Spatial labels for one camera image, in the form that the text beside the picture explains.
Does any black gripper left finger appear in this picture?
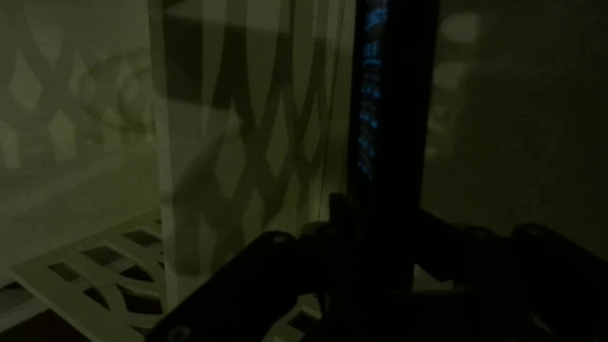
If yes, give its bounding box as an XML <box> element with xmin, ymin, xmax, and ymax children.
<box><xmin>145</xmin><ymin>194</ymin><xmax>352</xmax><ymax>342</ymax></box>

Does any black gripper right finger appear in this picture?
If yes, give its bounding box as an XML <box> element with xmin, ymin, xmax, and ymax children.
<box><xmin>413</xmin><ymin>211</ymin><xmax>608</xmax><ymax>342</ymax></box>

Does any black remote control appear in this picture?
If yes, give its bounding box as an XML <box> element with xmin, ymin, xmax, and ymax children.
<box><xmin>348</xmin><ymin>0</ymin><xmax>439</xmax><ymax>289</ymax></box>

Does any white lattice side cabinet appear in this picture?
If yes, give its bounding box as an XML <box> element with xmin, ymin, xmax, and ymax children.
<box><xmin>0</xmin><ymin>0</ymin><xmax>608</xmax><ymax>342</ymax></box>

